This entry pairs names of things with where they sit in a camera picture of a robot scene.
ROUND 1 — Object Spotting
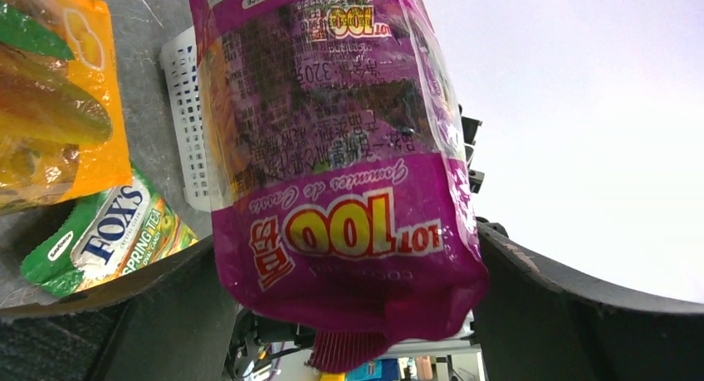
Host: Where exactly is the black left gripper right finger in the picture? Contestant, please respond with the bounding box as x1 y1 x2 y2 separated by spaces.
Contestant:
472 222 703 380

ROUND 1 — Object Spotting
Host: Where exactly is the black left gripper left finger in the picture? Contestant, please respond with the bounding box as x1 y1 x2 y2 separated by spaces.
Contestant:
1 238 237 380

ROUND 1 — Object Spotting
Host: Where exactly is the green Fox's spring tea bag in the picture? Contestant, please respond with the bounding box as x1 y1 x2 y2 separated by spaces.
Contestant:
20 168 198 297

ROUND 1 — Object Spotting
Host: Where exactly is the orange mango gummy bag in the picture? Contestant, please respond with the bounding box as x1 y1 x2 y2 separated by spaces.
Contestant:
1 0 131 213

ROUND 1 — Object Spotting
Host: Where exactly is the purple grape gummy bag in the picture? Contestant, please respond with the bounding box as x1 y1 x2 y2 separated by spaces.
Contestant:
189 0 488 373

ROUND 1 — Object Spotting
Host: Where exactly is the white plastic laundry basket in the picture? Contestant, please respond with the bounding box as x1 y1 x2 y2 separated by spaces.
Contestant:
159 27 211 212

